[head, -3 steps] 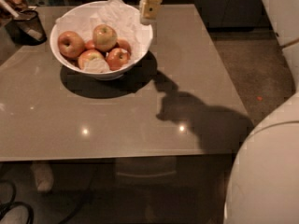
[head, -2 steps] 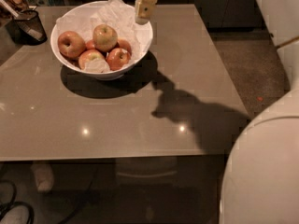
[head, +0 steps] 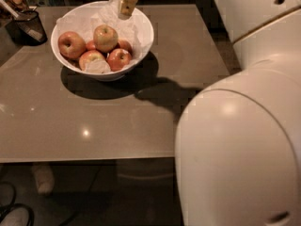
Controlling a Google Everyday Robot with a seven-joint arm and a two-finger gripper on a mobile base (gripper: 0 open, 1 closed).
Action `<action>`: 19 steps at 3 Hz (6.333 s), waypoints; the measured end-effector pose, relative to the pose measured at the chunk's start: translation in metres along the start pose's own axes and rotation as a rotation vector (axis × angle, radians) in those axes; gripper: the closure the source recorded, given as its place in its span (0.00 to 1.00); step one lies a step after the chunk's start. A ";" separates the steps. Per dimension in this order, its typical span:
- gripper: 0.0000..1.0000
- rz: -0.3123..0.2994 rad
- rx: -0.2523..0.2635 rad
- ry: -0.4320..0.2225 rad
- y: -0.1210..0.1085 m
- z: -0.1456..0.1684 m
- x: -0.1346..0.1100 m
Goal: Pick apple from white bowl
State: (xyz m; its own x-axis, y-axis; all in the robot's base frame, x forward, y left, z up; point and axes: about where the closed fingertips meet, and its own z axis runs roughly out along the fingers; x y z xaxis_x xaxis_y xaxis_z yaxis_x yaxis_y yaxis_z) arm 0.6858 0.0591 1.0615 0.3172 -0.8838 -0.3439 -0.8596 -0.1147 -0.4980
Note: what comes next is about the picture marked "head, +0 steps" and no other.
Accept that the black mesh pen holder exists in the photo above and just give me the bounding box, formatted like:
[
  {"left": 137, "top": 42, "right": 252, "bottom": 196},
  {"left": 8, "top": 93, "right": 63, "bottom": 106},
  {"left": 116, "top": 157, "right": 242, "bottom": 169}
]
[{"left": 6, "top": 10, "right": 47, "bottom": 46}]

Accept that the front right red apple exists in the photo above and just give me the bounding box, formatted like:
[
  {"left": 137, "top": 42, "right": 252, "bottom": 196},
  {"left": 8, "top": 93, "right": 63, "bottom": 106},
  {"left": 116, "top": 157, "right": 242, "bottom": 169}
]
[{"left": 107, "top": 48, "right": 132, "bottom": 72}]

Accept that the small middle red apple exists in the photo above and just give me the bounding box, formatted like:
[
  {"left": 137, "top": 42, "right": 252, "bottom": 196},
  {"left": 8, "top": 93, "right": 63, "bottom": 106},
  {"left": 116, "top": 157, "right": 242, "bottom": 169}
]
[{"left": 87, "top": 40, "right": 96, "bottom": 50}]

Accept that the black cable on floor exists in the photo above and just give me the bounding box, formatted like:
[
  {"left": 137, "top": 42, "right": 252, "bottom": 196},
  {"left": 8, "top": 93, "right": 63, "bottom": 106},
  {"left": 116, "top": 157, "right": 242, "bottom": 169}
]
[{"left": 0, "top": 182, "right": 36, "bottom": 226}]

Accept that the front left red apple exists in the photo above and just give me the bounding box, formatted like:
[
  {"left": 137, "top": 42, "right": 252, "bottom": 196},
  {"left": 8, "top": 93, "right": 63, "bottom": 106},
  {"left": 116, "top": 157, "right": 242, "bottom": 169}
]
[{"left": 79, "top": 50, "right": 105, "bottom": 71}]

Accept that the white shoe under table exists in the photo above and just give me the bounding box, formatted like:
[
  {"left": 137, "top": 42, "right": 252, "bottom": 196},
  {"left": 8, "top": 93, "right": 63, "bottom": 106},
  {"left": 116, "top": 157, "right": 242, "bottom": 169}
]
[{"left": 31, "top": 163, "right": 55, "bottom": 195}]

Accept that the white ceramic bowl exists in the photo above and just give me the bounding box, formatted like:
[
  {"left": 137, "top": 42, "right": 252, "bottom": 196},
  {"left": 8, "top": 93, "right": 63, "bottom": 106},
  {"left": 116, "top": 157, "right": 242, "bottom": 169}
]
[{"left": 50, "top": 0, "right": 155, "bottom": 82}]

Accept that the red-yellow apple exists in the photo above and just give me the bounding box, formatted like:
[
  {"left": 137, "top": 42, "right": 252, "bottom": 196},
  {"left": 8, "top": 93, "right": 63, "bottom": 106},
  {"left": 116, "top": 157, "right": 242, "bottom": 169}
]
[{"left": 93, "top": 24, "right": 119, "bottom": 53}]

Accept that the back right red apple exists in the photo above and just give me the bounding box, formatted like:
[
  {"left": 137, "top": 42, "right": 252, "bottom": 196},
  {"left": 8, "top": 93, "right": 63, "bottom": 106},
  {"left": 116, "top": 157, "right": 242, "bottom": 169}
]
[{"left": 117, "top": 39, "right": 133, "bottom": 54}]

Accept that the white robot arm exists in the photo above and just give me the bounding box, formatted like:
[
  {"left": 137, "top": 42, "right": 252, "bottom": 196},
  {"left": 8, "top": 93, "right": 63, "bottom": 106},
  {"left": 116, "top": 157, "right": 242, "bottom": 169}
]
[{"left": 175, "top": 0, "right": 301, "bottom": 226}]

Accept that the white crumpled paper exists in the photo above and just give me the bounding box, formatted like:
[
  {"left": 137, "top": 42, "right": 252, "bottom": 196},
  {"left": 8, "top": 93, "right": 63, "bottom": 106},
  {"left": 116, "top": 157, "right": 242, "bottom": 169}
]
[{"left": 55, "top": 0, "right": 149, "bottom": 74}]

